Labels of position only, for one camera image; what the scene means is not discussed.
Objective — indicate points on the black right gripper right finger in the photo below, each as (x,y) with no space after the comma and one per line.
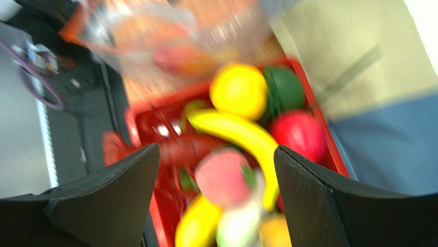
(325,208)

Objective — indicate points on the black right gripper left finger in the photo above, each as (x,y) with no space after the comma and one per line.
(106,208)

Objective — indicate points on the pink toy peach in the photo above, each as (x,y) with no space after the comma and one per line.
(220,177)

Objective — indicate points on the clear orange zip top bag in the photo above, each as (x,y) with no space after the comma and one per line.
(168,43)

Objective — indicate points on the small orange toy fruit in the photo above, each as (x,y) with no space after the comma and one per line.
(273,231)

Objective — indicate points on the red toy pomegranate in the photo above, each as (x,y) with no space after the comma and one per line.
(300,131)

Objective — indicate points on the yellow toy banana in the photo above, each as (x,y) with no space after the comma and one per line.
(248,135)

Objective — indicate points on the white toy radish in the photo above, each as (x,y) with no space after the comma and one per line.
(239,225)

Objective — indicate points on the yellow toy squash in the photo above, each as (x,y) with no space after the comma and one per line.
(198,224)

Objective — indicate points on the red toy lobster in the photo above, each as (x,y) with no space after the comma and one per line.
(176,151)

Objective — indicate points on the red plastic tray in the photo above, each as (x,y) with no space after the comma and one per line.
(162,116)

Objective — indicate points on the dark green toy vegetable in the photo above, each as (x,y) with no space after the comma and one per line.
(285,90)

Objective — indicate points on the yellow toy lemon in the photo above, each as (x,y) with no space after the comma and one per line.
(239,89)

